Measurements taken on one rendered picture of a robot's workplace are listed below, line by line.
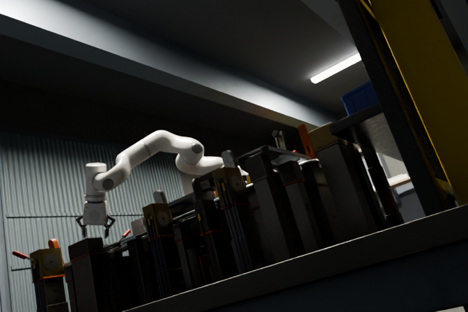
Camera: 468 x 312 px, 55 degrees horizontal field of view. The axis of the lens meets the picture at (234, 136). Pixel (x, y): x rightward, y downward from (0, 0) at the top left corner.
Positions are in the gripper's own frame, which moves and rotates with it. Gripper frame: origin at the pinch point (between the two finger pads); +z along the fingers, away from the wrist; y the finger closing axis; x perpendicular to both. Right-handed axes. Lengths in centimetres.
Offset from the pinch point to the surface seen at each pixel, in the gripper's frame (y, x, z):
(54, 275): -14.6, -9.1, 14.6
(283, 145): 78, -21, -44
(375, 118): 93, -77, -57
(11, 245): -120, 184, 68
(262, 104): 109, 381, -57
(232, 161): 57, -48, -41
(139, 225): 17.4, 9.1, -2.2
